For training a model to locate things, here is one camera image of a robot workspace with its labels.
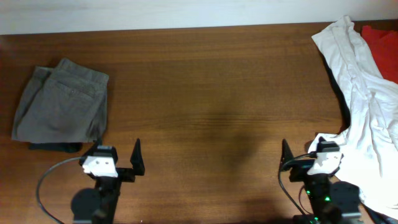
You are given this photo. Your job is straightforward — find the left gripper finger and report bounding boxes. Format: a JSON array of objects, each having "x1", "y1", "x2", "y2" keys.
[
  {"x1": 82, "y1": 138, "x2": 103, "y2": 158},
  {"x1": 130, "y1": 139, "x2": 145, "y2": 176}
]

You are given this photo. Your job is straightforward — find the white polo shirt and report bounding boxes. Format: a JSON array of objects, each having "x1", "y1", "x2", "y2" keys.
[{"x1": 312, "y1": 16, "x2": 397, "y2": 218}]

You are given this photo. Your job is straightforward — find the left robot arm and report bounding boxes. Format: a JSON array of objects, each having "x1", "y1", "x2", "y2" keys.
[{"x1": 71, "y1": 139, "x2": 145, "y2": 224}]

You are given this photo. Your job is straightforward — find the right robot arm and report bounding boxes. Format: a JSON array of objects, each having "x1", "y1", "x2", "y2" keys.
[{"x1": 278, "y1": 137, "x2": 361, "y2": 224}]

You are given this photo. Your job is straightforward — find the black garment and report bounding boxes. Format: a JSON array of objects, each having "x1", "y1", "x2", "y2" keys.
[{"x1": 320, "y1": 54, "x2": 351, "y2": 134}]

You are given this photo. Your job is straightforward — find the folded grey trousers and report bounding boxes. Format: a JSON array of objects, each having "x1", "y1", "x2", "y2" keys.
[{"x1": 11, "y1": 58, "x2": 109, "y2": 144}]

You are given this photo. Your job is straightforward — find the red garment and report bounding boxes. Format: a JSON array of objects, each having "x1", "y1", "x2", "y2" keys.
[{"x1": 361, "y1": 26, "x2": 398, "y2": 83}]

